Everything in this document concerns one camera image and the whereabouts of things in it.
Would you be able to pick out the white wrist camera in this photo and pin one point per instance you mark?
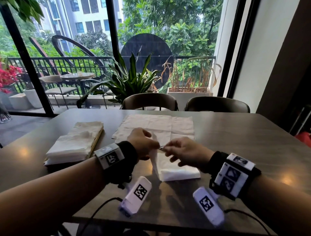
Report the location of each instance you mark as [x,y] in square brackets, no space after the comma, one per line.
[136,195]
[207,205]

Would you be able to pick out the white rectangular planter box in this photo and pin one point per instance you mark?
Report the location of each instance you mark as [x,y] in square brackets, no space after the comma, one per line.
[187,96]

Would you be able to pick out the clear glass vase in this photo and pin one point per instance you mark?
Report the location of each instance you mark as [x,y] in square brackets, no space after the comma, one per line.
[4,114]

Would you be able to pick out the stack of white napkins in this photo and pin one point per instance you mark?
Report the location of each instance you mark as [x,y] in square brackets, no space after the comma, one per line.
[73,143]

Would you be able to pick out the black right wrist band with markers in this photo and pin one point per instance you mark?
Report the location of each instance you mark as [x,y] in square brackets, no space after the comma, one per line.
[230,173]

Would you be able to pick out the black metal balcony railing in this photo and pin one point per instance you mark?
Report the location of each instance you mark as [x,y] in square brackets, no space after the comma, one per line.
[60,64]

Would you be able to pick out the person's right hand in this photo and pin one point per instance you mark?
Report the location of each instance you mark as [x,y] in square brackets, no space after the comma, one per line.
[192,152]

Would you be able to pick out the person's right fingers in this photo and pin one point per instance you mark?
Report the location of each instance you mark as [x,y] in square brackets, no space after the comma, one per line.
[173,145]

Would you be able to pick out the large green leafy plant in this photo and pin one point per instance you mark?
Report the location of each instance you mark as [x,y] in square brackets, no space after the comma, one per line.
[126,82]

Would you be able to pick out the dried brown plants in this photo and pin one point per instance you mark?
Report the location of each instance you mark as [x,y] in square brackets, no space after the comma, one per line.
[192,75]

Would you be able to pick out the black round disc sculpture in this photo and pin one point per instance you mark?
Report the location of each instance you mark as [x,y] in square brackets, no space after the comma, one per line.
[158,48]

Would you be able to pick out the person's left fingers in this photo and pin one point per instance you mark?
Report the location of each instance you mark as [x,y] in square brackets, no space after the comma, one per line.
[151,145]

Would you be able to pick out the white metal rack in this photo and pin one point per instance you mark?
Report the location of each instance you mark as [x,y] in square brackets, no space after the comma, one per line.
[301,120]

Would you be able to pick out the black window frame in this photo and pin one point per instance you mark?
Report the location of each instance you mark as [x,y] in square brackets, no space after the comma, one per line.
[26,63]

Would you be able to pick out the person's right forearm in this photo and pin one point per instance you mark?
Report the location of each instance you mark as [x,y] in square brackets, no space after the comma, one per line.
[279,206]

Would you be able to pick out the person's left forearm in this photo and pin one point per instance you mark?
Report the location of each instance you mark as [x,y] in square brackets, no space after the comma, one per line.
[48,194]

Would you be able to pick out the red object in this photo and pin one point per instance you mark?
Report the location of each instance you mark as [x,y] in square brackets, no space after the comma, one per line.
[304,139]

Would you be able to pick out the brown padded dining chair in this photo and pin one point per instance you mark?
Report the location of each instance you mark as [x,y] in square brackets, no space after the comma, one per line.
[216,104]
[149,101]

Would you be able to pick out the hanging green leaves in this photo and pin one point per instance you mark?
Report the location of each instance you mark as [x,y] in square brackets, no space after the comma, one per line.
[26,8]

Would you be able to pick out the grey apartment building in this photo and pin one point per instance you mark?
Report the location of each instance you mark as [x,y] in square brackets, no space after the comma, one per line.
[80,17]

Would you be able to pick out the curved dark metal sculpture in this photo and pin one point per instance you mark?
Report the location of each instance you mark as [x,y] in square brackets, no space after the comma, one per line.
[68,42]

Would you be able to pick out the unfolded white paper napkin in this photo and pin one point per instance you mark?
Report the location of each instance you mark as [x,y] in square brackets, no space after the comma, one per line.
[158,126]

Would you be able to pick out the beige outdoor chair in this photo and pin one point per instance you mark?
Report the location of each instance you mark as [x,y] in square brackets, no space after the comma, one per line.
[57,88]

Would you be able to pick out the person's left hand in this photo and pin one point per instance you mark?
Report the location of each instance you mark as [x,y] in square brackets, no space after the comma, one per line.
[141,143]

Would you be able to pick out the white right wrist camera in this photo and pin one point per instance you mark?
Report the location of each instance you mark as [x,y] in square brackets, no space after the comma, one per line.
[207,205]

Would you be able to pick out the round outdoor table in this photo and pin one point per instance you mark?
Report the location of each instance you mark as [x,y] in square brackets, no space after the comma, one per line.
[77,75]

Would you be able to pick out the black left wrist band with marker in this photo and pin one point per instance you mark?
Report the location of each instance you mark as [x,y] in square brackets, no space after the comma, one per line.
[119,158]

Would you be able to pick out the white paper napkin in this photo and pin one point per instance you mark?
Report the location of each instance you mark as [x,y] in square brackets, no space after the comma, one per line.
[170,170]
[158,126]

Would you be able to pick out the red flowering plant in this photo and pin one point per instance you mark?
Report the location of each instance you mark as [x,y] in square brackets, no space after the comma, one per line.
[8,75]

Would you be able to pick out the white round plant pot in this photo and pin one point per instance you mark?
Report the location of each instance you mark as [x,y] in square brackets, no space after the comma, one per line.
[32,97]

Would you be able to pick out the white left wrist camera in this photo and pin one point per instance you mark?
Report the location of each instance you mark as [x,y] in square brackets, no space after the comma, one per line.
[136,195]

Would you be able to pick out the grey concrete block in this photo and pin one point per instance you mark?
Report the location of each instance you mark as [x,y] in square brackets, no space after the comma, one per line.
[18,101]

